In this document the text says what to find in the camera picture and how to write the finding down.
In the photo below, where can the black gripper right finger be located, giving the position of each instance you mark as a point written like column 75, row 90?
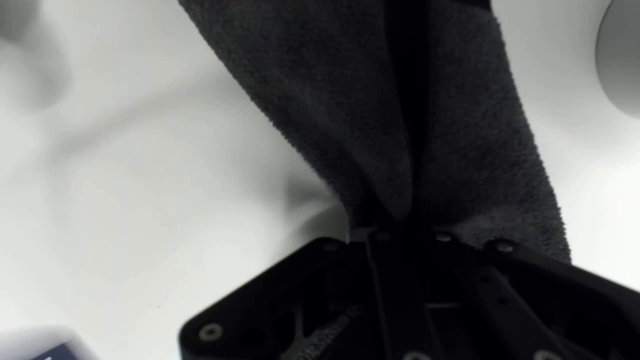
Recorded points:
column 521, row 301

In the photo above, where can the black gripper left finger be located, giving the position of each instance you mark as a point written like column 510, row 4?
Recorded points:
column 281, row 301

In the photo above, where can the dark grey towel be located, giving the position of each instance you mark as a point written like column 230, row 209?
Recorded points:
column 347, row 101

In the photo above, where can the blue snack packet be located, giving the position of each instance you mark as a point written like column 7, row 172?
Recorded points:
column 62, row 353

